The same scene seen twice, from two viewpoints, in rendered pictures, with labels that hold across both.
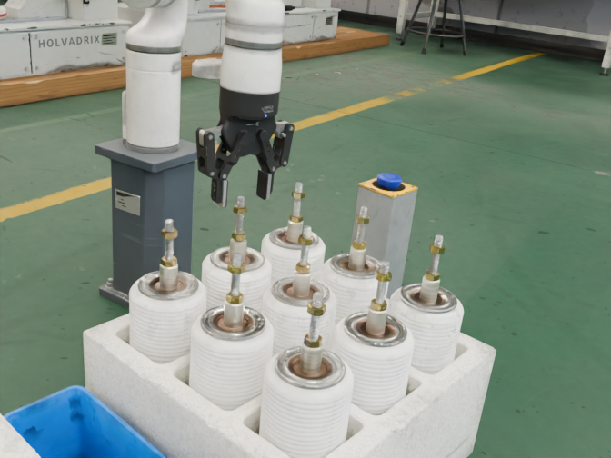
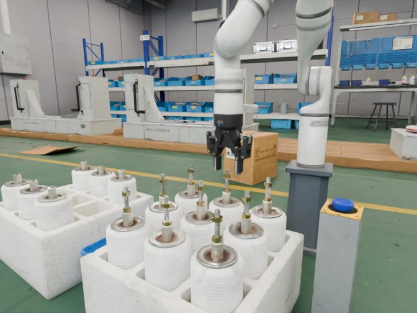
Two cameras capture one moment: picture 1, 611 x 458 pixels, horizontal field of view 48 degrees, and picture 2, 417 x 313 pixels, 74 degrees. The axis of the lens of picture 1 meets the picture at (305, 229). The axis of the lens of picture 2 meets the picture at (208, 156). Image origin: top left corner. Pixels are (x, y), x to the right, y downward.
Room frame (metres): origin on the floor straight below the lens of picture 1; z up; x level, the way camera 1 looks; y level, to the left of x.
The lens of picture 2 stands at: (0.74, -0.61, 0.53)
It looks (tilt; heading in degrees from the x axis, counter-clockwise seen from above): 12 degrees down; 84
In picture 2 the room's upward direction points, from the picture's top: straight up
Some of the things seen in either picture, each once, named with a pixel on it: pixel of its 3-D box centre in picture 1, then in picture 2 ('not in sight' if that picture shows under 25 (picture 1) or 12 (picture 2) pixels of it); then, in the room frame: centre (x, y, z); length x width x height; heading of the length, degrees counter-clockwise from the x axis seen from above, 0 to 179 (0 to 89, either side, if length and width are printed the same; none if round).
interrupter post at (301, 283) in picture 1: (301, 283); (200, 212); (0.78, 0.00, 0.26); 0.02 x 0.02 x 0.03
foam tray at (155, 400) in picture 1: (290, 395); (201, 277); (0.78, 0.00, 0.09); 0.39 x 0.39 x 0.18; 51
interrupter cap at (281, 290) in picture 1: (300, 292); (200, 217); (0.78, 0.00, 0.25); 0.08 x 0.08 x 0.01
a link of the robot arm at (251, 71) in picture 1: (243, 58); (233, 100); (0.87, 0.10, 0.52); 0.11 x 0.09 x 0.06; 41
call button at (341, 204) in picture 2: (388, 182); (342, 205); (1.05, -0.13, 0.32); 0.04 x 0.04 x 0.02
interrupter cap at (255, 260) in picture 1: (237, 259); (226, 202); (0.85, 0.09, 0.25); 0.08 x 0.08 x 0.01
